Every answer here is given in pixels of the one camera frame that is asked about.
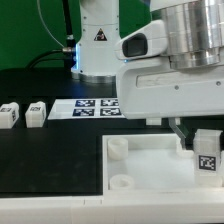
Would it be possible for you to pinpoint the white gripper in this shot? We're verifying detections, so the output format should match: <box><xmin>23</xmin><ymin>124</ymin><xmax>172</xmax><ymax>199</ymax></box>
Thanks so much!
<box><xmin>115</xmin><ymin>20</ymin><xmax>224</xmax><ymax>139</ymax></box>

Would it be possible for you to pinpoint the white square tabletop tray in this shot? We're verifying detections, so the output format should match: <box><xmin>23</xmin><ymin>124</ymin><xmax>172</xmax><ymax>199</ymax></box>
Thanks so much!
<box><xmin>102</xmin><ymin>134</ymin><xmax>224</xmax><ymax>193</ymax></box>

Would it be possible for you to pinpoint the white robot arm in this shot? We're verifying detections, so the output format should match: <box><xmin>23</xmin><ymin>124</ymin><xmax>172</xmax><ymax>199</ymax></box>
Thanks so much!
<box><xmin>71</xmin><ymin>0</ymin><xmax>224</xmax><ymax>139</ymax></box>

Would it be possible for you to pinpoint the white marker base plate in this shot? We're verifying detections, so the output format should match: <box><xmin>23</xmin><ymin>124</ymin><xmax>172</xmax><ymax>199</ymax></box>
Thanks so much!
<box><xmin>48</xmin><ymin>98</ymin><xmax>124</xmax><ymax>120</ymax></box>

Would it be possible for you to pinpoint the white front wall fixture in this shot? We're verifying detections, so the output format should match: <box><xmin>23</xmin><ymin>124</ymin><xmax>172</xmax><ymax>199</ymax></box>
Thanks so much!
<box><xmin>0</xmin><ymin>189</ymin><xmax>224</xmax><ymax>224</ymax></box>

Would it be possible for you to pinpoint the black cable with connector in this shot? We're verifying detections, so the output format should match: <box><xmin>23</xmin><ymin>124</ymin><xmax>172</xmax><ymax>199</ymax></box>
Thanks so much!
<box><xmin>27</xmin><ymin>0</ymin><xmax>78</xmax><ymax>70</ymax></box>

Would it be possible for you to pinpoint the white thin cable left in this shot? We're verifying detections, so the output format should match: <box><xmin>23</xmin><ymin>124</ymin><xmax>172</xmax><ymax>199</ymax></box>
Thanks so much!
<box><xmin>36</xmin><ymin>0</ymin><xmax>66</xmax><ymax>50</ymax></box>

